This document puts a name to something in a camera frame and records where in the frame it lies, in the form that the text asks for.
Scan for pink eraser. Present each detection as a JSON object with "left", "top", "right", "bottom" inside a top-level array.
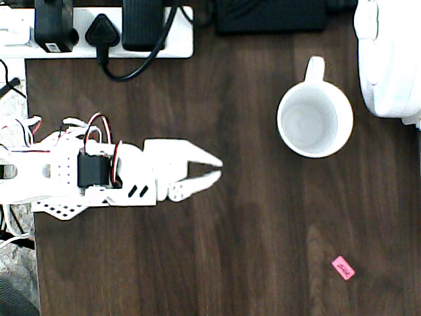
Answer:
[{"left": 331, "top": 255, "right": 356, "bottom": 281}]

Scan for white ceramic mug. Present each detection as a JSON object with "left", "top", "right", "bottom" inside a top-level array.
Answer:
[{"left": 276, "top": 55, "right": 355, "bottom": 159}]

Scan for white power strip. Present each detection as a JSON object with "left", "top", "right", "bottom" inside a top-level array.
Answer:
[{"left": 0, "top": 5, "right": 194, "bottom": 59}]

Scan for black triangular plug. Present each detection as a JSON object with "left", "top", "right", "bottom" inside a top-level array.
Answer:
[{"left": 84, "top": 13, "right": 119, "bottom": 63}]

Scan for black power adapter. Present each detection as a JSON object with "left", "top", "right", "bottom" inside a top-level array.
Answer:
[
  {"left": 122, "top": 0, "right": 165, "bottom": 52},
  {"left": 34, "top": 0, "right": 79, "bottom": 53}
]

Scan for black power brick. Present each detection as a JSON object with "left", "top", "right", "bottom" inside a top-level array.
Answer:
[{"left": 215, "top": 0, "right": 327, "bottom": 34}]

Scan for white charger block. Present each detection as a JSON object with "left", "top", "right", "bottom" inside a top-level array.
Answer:
[{"left": 0, "top": 18, "right": 34, "bottom": 47}]

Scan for red white servo wires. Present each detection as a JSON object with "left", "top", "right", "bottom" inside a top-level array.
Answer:
[
  {"left": 0, "top": 115, "right": 43, "bottom": 147},
  {"left": 62, "top": 113, "right": 113, "bottom": 145}
]

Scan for thick black plug cable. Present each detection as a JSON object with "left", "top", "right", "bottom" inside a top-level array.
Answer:
[{"left": 97, "top": 0, "right": 180, "bottom": 82}]

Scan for thin black cable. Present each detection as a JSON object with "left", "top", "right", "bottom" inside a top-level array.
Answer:
[{"left": 0, "top": 59, "right": 28, "bottom": 99}]

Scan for white teal cable reel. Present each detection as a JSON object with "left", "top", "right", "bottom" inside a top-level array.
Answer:
[{"left": 354, "top": 0, "right": 421, "bottom": 128}]

